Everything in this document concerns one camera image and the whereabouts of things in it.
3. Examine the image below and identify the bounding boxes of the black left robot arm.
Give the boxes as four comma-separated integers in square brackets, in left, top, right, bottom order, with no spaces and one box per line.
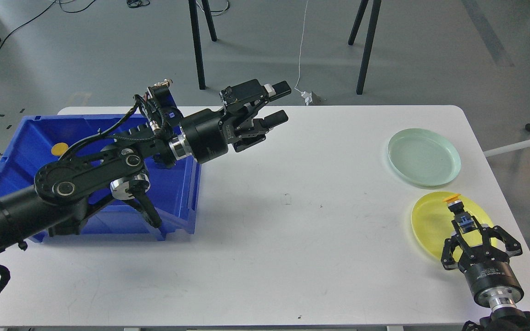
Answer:
[0,79,292,293]

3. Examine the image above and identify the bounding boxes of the white cable with plug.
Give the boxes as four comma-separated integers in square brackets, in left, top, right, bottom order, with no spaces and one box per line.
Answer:
[294,0,315,106]

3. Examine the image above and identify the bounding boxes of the yellow plate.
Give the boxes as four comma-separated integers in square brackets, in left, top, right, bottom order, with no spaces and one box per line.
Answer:
[411,191,494,262]

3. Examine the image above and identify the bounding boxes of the yellow push button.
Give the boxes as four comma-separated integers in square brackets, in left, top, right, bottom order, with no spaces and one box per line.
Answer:
[443,194,477,234]
[51,143,69,157]

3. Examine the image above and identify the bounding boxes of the black tripod legs left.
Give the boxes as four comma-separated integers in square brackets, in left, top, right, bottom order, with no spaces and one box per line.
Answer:
[189,0,219,90]

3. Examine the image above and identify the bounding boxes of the black floor cable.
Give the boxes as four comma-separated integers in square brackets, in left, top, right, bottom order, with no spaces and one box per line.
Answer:
[0,0,98,74]

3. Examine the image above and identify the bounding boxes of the blue plastic storage bin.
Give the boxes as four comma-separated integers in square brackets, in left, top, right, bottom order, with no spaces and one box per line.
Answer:
[0,114,201,240]

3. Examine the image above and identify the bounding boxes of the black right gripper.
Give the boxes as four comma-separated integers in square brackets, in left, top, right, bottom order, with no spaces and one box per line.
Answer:
[440,222,524,308]

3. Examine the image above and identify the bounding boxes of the pale green plate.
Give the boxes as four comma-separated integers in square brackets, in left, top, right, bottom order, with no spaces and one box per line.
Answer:
[386,128,462,187]

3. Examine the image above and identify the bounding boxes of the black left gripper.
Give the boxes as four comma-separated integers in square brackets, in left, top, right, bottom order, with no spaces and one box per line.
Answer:
[179,79,292,164]

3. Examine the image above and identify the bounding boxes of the black tripod legs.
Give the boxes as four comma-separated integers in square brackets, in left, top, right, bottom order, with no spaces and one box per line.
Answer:
[347,0,382,96]
[189,0,219,90]

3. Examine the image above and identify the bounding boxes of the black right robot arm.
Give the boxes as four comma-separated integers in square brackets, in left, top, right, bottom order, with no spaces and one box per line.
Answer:
[440,221,530,331]

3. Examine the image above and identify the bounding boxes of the black tripod legs right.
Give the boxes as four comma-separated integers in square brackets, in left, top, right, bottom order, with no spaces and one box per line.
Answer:
[347,0,382,96]

